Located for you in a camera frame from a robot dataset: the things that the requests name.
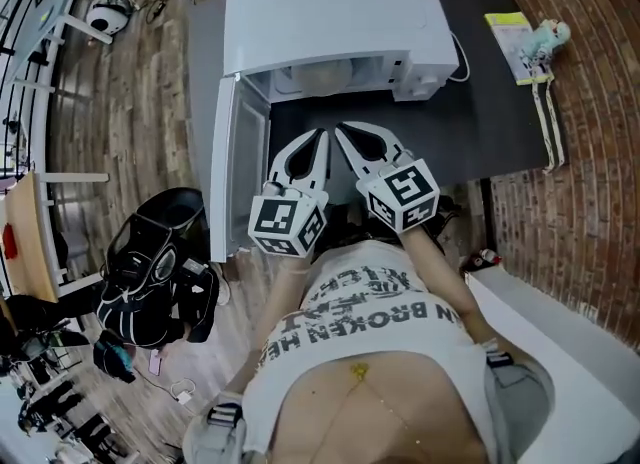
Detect grey shoulder strap with buckle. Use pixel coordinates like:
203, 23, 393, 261
182, 391, 249, 464
482, 339, 556, 464

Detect white power cable with plug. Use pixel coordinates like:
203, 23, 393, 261
447, 31, 473, 83

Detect black round stool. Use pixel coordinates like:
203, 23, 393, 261
134, 188, 206, 233

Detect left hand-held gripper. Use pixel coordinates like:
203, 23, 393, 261
247, 127, 333, 258

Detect red white small object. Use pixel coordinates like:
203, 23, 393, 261
459, 247, 504, 273

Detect black tangled cable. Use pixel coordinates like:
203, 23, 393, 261
433, 196, 465, 234

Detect person's left forearm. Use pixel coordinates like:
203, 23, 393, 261
224, 251, 321, 398

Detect gold necklace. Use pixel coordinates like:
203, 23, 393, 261
319, 361, 431, 464

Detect black backpack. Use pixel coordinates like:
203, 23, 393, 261
93, 211, 231, 384

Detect white microwave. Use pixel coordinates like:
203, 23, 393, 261
209, 0, 461, 263

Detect wooden desk white legs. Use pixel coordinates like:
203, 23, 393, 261
0, 170, 111, 304

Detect person's upper chest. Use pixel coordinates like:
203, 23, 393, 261
269, 351, 489, 464

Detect white black round device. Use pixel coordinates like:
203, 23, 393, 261
84, 0, 140, 36

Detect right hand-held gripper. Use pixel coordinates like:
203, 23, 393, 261
334, 122, 442, 235

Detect white striped strap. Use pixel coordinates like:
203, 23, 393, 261
530, 74, 567, 174

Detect white charger with cable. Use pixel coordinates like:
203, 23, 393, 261
169, 378, 197, 406

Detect person's white printed shirt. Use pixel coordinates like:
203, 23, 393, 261
242, 241, 501, 464

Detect light blue plush toy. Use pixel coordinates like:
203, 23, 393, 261
519, 20, 572, 76

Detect person's right forearm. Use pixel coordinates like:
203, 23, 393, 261
399, 224, 489, 353

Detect grey desk white frame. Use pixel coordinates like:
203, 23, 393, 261
0, 0, 126, 103

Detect black floor cable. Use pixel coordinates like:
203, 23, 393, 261
144, 0, 184, 23

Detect black table white legs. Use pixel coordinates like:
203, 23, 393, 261
187, 0, 569, 253

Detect yellow green book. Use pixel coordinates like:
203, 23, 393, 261
483, 11, 551, 87

